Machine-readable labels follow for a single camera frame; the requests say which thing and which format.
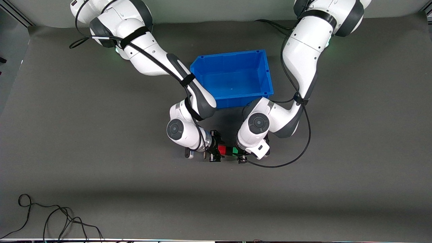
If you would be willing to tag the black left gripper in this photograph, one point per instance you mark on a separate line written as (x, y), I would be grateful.
(240, 156)

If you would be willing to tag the grey metal frame rail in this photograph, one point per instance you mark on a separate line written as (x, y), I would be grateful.
(15, 13)
(427, 13)

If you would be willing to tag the blue plastic bin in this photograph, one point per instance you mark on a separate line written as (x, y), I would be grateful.
(233, 77)

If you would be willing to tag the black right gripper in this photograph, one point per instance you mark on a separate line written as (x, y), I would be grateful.
(215, 143)

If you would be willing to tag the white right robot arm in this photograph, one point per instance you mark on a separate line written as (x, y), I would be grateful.
(148, 44)

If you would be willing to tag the red cube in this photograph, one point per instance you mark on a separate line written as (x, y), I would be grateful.
(221, 150)

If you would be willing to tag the grey table mat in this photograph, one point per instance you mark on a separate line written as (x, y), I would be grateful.
(337, 168)

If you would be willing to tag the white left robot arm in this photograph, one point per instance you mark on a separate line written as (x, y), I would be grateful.
(303, 50)

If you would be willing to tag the green cube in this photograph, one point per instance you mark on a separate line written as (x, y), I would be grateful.
(235, 150)

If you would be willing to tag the black cube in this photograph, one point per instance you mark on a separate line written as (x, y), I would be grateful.
(229, 151)

